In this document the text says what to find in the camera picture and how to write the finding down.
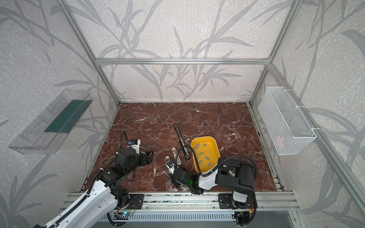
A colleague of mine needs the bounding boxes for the white wire mesh basket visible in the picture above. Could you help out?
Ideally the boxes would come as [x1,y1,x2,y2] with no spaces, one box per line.
[258,86,317,155]

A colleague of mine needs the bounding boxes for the clear acrylic wall shelf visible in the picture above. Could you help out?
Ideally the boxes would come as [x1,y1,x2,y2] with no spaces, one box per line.
[9,89,93,155]

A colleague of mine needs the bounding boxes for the left circuit board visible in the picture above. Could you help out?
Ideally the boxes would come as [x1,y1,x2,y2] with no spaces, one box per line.
[113,211,134,220]

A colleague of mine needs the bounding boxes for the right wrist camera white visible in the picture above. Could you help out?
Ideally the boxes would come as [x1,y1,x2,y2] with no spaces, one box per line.
[166,160,175,174]

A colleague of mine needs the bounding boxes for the pink object in basket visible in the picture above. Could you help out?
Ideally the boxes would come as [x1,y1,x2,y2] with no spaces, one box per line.
[274,136,286,152]

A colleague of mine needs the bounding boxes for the yellow plastic tray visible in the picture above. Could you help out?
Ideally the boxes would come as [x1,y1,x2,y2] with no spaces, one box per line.
[191,136,221,173]

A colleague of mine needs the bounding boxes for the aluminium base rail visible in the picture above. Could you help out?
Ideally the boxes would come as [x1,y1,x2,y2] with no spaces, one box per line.
[58,191,300,213]

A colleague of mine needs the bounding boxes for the pink mini stapler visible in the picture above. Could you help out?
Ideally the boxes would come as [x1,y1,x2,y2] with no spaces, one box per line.
[172,147,182,166]

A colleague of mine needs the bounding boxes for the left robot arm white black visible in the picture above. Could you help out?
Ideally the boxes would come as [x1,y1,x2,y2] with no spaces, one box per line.
[43,131,154,228]

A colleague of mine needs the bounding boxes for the black stapler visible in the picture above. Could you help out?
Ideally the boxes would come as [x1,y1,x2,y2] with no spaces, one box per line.
[174,123,191,160]

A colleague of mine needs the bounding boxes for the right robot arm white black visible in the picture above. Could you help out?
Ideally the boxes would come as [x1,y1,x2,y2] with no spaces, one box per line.
[165,148,258,213]

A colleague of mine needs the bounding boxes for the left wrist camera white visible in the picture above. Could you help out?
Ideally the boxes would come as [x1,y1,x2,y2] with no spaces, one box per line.
[128,139,141,154]

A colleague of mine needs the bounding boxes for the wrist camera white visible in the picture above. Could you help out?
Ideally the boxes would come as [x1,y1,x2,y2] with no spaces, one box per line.
[166,160,175,174]
[128,139,141,154]

